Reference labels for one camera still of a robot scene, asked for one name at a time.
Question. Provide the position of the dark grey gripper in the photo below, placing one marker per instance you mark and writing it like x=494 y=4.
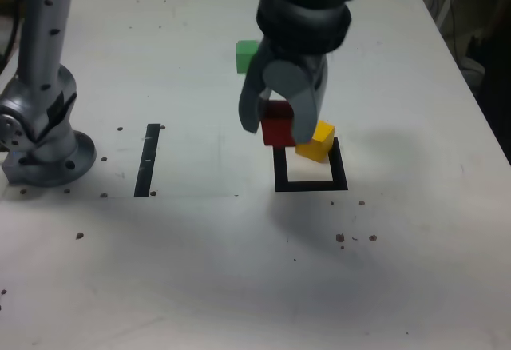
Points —
x=301 y=59

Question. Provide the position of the red cube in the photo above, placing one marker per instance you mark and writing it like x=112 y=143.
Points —
x=277 y=126

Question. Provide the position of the yellow cube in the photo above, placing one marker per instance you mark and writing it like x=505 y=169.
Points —
x=319 y=144

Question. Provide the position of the green cube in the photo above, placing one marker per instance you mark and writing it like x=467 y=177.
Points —
x=243 y=58

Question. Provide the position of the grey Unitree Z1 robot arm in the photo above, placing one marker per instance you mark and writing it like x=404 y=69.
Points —
x=44 y=46

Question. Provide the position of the black tape square outline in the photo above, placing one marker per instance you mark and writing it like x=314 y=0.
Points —
x=280 y=170

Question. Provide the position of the black tape strip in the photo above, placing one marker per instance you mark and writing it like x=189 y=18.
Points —
x=145 y=166

